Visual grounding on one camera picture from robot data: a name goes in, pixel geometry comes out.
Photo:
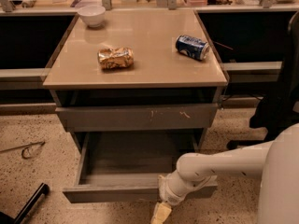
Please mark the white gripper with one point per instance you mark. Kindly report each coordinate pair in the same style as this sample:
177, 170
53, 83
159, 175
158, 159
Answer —
170, 192

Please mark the grey drawer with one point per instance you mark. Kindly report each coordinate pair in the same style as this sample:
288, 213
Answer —
136, 118
125, 166

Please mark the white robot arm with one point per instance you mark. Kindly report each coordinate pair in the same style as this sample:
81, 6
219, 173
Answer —
275, 163

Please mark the grey top drawer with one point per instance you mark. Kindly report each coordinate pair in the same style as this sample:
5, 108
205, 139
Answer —
136, 118

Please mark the grey drawer cabinet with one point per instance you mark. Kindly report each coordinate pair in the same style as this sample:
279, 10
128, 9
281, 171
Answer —
159, 76

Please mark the black office chair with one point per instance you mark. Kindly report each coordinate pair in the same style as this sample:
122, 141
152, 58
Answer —
278, 110

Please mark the black chair leg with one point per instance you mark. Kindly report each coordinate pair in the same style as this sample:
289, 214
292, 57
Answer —
43, 189

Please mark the crushed gold can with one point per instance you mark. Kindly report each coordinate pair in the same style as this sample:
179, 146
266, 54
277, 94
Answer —
115, 58

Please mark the blue soda can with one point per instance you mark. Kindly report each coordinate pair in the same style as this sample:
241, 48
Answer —
192, 47

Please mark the white bowl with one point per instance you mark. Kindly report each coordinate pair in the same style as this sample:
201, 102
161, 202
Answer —
92, 16

